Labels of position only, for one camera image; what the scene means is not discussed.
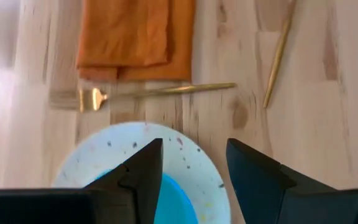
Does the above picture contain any orange folded cloth napkin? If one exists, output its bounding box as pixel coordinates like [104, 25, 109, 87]
[75, 0, 196, 83]

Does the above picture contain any white speckled ceramic plate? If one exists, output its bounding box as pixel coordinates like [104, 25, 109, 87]
[52, 121, 232, 224]

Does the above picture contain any gold fork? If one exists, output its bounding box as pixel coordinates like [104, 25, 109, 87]
[48, 82, 238, 113]

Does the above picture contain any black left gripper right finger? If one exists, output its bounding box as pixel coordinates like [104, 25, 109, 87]
[226, 138, 358, 224]

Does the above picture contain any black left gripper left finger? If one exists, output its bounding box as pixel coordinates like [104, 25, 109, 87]
[0, 138, 164, 224]

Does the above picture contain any blue translucent cup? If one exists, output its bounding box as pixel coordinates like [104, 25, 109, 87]
[98, 169, 199, 224]

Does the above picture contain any gold spoon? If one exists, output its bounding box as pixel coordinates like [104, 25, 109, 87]
[262, 0, 298, 110]

